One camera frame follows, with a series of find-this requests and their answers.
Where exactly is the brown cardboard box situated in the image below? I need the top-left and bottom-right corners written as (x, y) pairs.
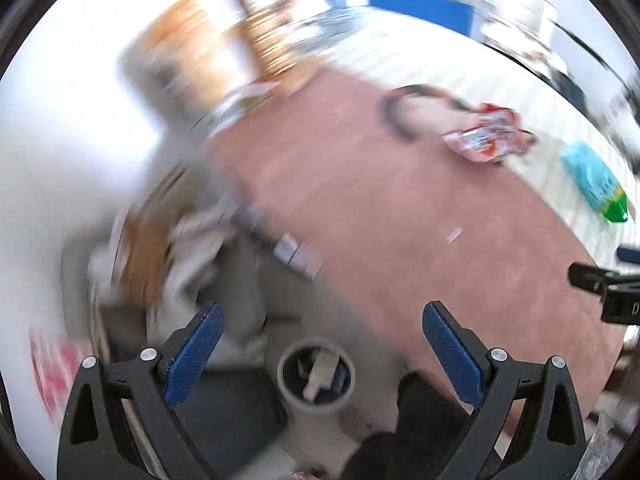
top-left (112, 170), bottom-right (196, 306)

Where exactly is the glass top dining table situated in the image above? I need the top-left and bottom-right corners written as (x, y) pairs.
top-left (200, 10), bottom-right (640, 418)

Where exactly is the gold textured bottle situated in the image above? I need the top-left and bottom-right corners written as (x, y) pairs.
top-left (235, 0), bottom-right (311, 91)

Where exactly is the pink striped cat tablecloth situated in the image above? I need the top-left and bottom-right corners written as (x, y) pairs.
top-left (200, 25), bottom-right (640, 416)

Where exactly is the red snack wrapper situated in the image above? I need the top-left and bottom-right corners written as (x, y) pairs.
top-left (442, 103), bottom-right (538, 165)

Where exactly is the yellow snack bag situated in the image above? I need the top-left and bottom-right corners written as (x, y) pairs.
top-left (122, 0), bottom-right (236, 121)

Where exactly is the white geometric tote bag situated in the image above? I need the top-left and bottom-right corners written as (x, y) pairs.
top-left (170, 205), bottom-right (241, 281)

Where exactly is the pink patterned bag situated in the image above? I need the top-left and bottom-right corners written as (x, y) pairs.
top-left (29, 329), bottom-right (96, 428)

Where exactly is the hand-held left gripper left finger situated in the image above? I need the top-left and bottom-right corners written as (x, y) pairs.
top-left (57, 302), bottom-right (225, 480)

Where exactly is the white round trash bin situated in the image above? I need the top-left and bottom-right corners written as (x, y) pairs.
top-left (276, 338), bottom-right (357, 413)

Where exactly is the teal green plastic packet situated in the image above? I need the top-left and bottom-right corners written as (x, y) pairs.
top-left (560, 141), bottom-right (630, 225)

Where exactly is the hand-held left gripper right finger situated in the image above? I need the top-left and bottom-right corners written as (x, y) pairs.
top-left (422, 301), bottom-right (587, 480)

